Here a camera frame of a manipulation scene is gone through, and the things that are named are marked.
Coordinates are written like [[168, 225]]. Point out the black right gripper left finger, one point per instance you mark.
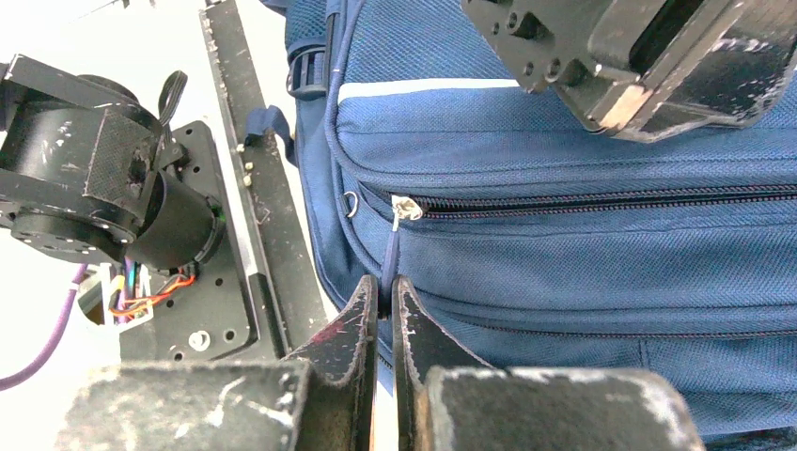
[[319, 397]]

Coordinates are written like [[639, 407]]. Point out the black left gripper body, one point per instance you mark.
[[645, 71]]

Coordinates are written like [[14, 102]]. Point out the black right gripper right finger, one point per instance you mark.
[[450, 399]]

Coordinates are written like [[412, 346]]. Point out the navy blue student backpack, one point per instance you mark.
[[534, 241]]

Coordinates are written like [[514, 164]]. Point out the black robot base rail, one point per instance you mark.
[[257, 297]]

